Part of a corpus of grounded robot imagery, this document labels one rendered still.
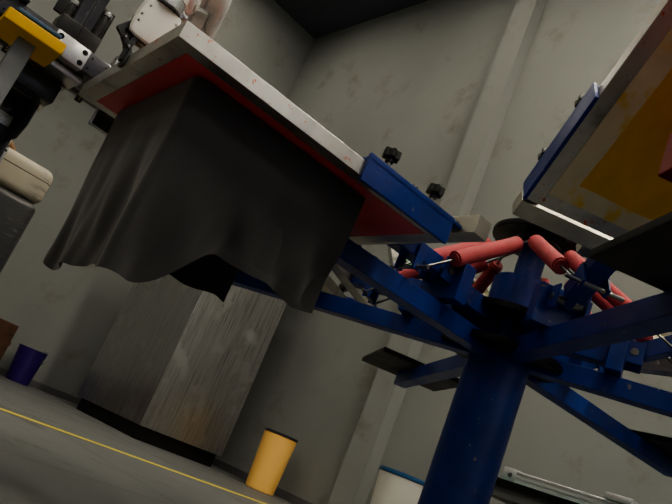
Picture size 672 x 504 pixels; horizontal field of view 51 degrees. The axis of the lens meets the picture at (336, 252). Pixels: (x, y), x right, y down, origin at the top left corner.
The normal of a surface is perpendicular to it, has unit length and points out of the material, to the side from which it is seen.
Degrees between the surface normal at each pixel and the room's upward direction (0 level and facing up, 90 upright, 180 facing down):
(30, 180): 90
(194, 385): 90
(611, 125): 148
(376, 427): 90
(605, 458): 90
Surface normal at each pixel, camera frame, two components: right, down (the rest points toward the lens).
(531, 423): -0.66, -0.47
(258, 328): 0.65, 0.02
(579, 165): -0.22, 0.62
